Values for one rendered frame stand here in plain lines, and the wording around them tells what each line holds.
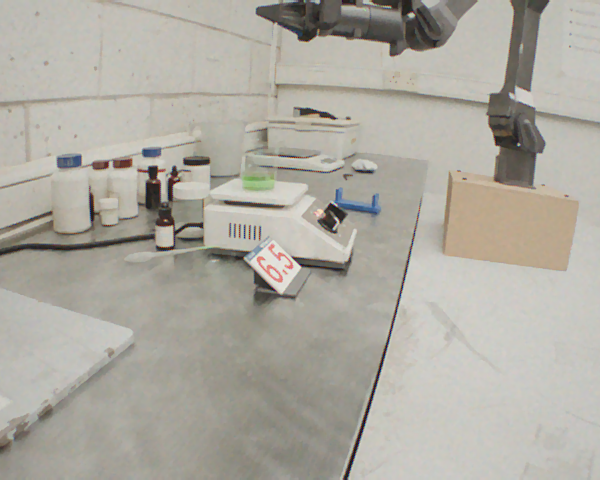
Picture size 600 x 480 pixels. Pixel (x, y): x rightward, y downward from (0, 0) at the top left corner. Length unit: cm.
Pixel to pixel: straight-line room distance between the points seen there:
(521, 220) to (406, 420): 46
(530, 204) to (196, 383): 55
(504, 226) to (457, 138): 133
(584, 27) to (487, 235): 158
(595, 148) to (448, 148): 69
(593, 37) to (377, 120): 107
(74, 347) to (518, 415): 38
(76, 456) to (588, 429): 38
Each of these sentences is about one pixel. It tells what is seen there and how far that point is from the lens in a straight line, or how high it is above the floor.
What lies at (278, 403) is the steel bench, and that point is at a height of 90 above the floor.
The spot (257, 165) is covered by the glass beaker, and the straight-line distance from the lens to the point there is 66.
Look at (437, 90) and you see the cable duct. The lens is 201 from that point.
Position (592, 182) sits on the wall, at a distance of 220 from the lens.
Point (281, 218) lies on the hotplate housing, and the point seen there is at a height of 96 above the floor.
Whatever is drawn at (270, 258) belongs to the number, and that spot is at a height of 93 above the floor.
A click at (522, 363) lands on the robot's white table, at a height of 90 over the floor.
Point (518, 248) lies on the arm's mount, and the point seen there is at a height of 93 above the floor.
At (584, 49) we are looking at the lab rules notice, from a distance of 219.
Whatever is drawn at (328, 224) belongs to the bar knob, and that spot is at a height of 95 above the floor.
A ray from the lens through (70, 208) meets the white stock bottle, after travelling 82.
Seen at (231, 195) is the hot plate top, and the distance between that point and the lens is 66.
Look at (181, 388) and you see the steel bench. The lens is 39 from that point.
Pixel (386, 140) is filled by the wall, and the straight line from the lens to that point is 208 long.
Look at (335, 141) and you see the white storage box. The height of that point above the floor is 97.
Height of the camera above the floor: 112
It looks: 17 degrees down
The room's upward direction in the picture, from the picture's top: 3 degrees clockwise
